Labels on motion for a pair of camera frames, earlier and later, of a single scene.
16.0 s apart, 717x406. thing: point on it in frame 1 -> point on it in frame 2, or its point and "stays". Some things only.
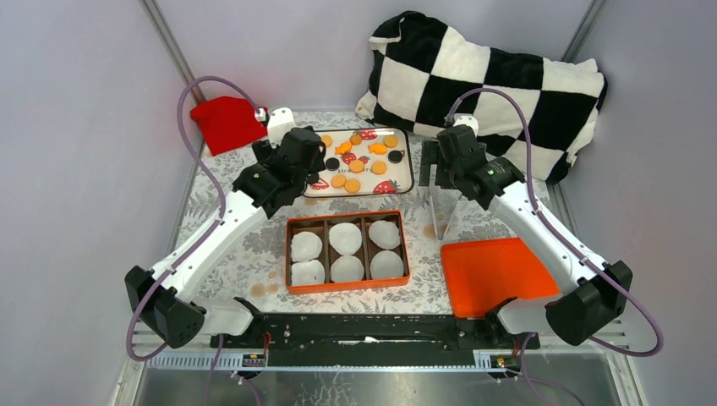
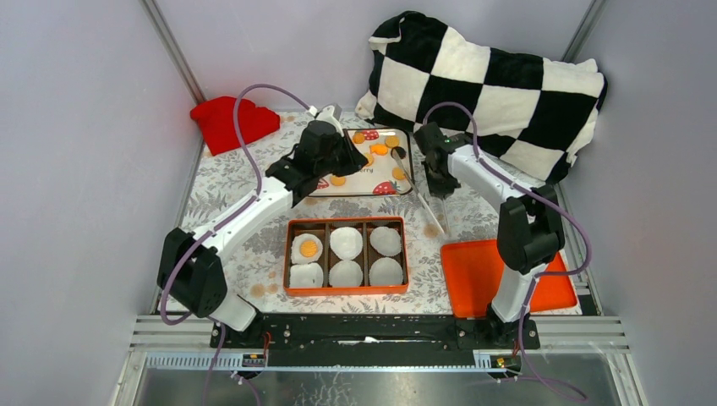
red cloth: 228,123 stays
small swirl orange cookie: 355,139 stays
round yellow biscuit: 379,167 -> 397,173
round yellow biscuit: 391,141 stays
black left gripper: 263,152 -> 353,160
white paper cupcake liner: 305,246 stays
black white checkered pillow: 420,69 stays
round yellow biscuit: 353,185 -> 309,248
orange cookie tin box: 336,251 stays
